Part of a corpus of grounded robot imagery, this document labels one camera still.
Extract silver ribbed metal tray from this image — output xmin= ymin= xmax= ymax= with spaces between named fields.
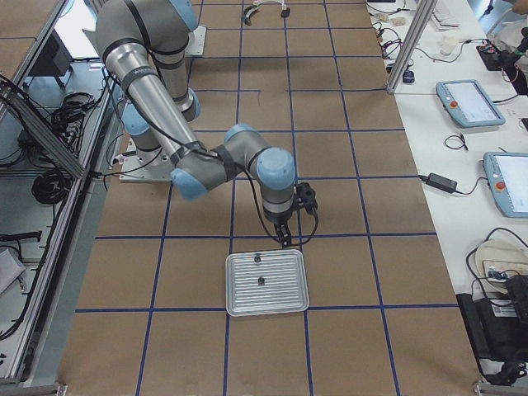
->
xmin=225 ymin=249 xmax=309 ymax=317

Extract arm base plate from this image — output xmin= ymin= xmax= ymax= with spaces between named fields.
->
xmin=118 ymin=140 xmax=174 ymax=182
xmin=185 ymin=25 xmax=207 ymax=58

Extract far blue teach pendant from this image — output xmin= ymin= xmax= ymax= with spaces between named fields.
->
xmin=436 ymin=79 xmax=506 ymax=128

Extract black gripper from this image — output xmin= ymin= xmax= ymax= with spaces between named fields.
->
xmin=274 ymin=222 xmax=292 ymax=249

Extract near blue teach pendant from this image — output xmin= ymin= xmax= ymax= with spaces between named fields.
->
xmin=483 ymin=152 xmax=527 ymax=219

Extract white curved plastic bracket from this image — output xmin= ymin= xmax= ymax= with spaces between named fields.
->
xmin=252 ymin=0 xmax=288 ymax=11

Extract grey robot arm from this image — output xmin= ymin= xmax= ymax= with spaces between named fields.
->
xmin=149 ymin=1 xmax=200 ymax=121
xmin=95 ymin=1 xmax=298 ymax=248

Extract black power adapter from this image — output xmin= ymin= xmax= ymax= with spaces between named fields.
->
xmin=418 ymin=172 xmax=457 ymax=194

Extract olive curved brake shoe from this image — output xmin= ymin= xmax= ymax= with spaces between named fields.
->
xmin=242 ymin=5 xmax=260 ymax=26

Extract aluminium frame post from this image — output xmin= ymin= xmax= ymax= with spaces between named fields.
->
xmin=385 ymin=0 xmax=436 ymax=94

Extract blue teach pendant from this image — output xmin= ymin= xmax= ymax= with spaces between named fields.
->
xmin=436 ymin=79 xmax=506 ymax=128
xmin=483 ymin=152 xmax=527 ymax=219

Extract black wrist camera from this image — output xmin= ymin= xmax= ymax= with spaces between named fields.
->
xmin=296 ymin=182 xmax=318 ymax=217

